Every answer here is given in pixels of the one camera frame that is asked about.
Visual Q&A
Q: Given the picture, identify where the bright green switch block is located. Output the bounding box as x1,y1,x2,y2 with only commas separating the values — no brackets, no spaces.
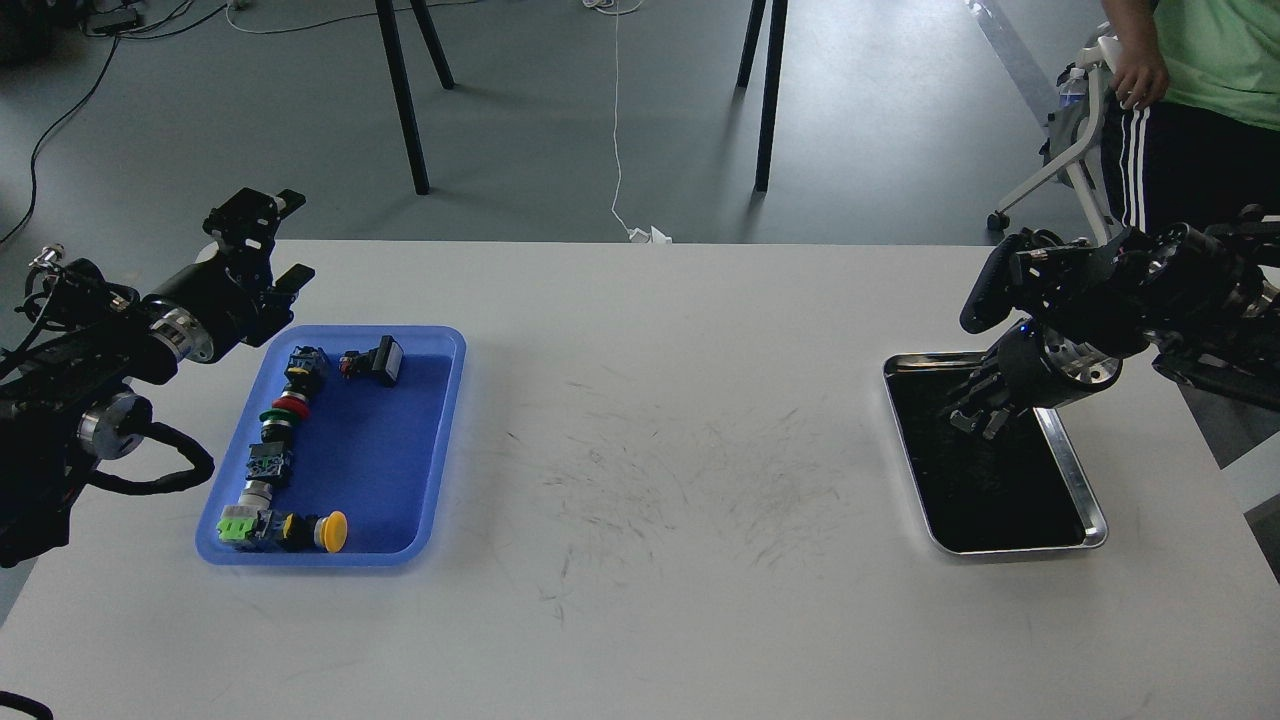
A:
215,503,266,552

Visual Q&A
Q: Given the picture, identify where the black selector switch part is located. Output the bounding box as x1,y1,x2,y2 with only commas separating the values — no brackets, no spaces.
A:
338,334,404,387

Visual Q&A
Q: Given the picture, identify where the black floor cable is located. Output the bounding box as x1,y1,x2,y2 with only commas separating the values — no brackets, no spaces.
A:
0,0,230,246

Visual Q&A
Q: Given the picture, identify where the person in green shirt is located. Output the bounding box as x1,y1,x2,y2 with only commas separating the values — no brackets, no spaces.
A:
1101,1,1279,233

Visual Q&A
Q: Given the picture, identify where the black table leg right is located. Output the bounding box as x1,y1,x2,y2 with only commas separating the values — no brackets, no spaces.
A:
735,1,788,193

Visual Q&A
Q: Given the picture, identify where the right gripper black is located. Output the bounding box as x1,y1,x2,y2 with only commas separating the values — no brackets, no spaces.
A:
941,320,1123,441

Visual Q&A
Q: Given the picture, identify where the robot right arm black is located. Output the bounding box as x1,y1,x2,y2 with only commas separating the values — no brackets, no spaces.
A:
941,206,1279,439

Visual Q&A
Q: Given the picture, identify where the white floor cable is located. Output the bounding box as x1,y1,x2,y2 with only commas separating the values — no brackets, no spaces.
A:
582,0,675,245

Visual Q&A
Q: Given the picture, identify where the black table leg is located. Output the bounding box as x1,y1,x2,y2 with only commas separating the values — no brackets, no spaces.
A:
374,1,456,196
735,1,788,193

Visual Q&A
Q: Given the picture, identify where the black table leg left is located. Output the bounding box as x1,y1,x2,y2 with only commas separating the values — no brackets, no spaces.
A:
374,1,456,196

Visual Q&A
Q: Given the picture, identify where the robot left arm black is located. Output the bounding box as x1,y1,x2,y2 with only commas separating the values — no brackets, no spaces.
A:
1,188,315,568

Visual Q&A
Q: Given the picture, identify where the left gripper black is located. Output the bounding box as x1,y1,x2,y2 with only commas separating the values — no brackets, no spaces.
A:
145,187,316,364

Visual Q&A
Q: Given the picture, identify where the yellow mushroom button switch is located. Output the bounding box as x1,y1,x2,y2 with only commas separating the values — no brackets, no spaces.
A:
262,511,349,553

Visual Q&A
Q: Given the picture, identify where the red mushroom button switch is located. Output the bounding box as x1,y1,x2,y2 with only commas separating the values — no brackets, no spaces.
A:
270,346,330,420

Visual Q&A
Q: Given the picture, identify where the white office chair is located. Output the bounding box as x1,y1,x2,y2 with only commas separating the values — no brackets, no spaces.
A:
986,22,1121,245

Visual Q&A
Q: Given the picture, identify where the green button switch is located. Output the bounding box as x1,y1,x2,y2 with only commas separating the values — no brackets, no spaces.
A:
244,407,301,507

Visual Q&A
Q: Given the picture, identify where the person's hand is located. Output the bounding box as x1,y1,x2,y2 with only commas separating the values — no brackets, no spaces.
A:
1112,37,1170,111

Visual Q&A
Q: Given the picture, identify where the blue plastic tray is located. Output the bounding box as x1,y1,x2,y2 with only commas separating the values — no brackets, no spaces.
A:
195,325,466,569

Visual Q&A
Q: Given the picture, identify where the steel tray black inside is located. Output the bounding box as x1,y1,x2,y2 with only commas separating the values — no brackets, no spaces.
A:
882,352,1108,561

